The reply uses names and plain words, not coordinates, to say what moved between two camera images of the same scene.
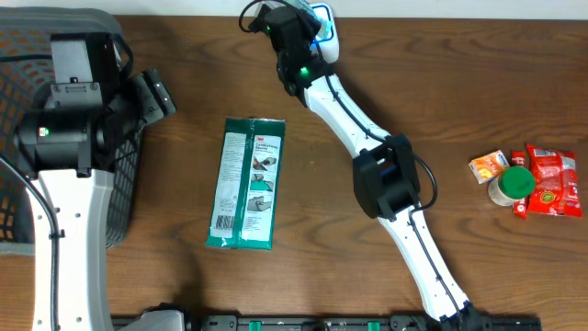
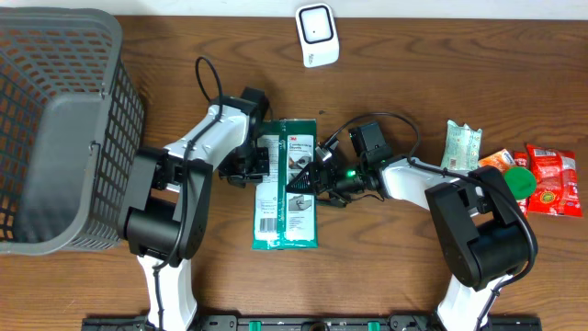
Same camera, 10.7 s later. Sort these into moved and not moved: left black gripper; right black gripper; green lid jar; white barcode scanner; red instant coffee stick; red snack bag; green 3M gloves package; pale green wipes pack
Moved: green 3M gloves package; right black gripper; left black gripper; pale green wipes pack
Not moved: green lid jar; red instant coffee stick; red snack bag; white barcode scanner
